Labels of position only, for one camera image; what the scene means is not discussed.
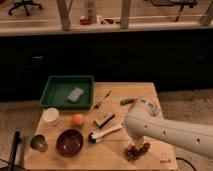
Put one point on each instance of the white handled black brush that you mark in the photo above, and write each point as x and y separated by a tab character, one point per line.
95	137

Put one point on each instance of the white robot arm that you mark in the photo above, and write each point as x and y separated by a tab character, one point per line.
142	120

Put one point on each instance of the wooden block brush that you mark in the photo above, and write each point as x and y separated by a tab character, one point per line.
101	122

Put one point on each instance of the green pickle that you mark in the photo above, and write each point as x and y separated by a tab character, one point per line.
127	101

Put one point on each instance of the green plastic tray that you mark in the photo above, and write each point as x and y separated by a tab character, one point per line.
58	88

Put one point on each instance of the grey sponge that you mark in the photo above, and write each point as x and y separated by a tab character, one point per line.
75	94

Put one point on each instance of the orange fruit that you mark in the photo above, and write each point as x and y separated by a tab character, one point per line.
77	119

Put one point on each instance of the white cup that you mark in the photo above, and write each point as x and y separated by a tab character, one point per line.
51	116

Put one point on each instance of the dark brown bowl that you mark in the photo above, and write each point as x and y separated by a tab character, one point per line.
69	143

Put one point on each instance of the red object on shelf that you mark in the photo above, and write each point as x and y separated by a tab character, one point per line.
84	21

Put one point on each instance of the pile of brown debris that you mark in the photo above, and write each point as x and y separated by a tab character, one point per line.
132	153

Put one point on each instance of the metal cup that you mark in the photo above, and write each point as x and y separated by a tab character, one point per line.
39	143

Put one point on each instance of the black stand pole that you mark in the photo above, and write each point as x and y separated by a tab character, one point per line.
16	141

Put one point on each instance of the black office chair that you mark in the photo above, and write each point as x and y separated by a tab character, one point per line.
25	4

